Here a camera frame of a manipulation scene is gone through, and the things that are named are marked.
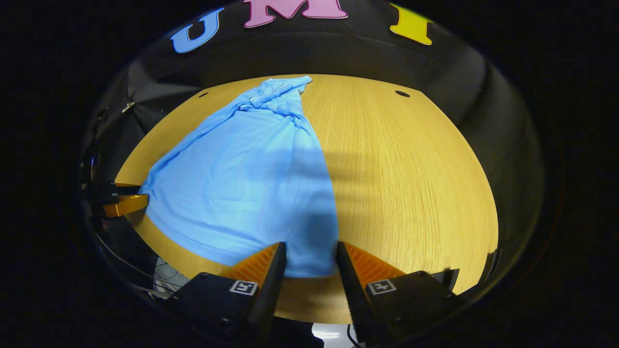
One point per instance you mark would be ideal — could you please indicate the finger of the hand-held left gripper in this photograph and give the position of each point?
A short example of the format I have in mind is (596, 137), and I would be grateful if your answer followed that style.
(121, 189)
(126, 205)

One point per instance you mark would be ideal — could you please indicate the light blue T-shirt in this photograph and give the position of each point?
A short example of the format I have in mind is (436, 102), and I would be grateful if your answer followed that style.
(242, 183)

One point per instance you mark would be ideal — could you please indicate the silver metal clip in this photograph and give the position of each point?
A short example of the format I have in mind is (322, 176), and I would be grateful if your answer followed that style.
(128, 107)

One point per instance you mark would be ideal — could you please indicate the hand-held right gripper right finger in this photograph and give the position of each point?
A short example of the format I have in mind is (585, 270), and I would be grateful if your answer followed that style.
(350, 285)

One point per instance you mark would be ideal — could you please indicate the black backdrop cloth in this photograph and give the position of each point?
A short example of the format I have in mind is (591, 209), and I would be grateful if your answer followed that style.
(338, 53)

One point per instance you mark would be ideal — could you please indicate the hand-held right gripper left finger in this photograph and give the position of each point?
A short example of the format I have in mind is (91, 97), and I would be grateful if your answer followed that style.
(273, 285)

